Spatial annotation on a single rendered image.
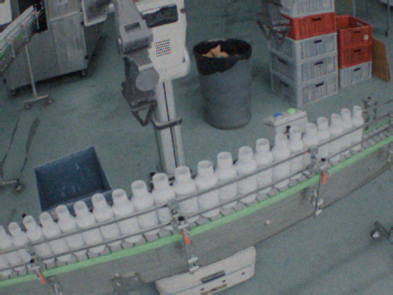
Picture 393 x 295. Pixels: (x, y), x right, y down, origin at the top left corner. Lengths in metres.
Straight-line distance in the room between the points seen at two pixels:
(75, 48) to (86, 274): 3.76
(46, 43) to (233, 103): 2.43
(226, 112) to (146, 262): 2.24
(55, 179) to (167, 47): 0.71
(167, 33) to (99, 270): 0.89
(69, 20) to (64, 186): 3.07
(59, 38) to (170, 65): 3.20
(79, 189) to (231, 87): 1.72
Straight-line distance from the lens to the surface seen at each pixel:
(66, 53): 4.78
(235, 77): 3.19
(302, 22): 3.45
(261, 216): 1.31
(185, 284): 2.04
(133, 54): 1.01
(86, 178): 1.80
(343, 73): 4.13
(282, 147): 1.24
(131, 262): 1.22
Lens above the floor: 1.86
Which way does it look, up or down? 35 degrees down
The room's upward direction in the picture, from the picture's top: 7 degrees counter-clockwise
